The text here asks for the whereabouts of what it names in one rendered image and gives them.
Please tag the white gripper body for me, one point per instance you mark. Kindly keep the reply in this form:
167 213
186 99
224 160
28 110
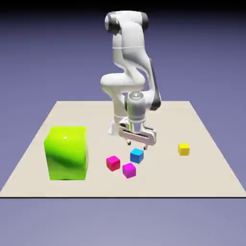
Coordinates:
134 135

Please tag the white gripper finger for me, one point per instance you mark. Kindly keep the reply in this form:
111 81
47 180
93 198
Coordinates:
129 142
145 147

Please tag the large green box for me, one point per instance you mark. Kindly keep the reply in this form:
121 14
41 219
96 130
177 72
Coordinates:
66 153

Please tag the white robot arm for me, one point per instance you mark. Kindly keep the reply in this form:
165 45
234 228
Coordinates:
130 57

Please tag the small pink cube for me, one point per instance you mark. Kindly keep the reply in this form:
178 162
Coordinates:
113 163

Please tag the small magenta cube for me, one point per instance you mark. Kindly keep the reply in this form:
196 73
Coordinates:
129 170

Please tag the small yellow cube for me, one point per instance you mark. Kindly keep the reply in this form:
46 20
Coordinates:
184 149

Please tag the small blue cube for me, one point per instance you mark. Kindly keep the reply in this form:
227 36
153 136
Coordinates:
136 155

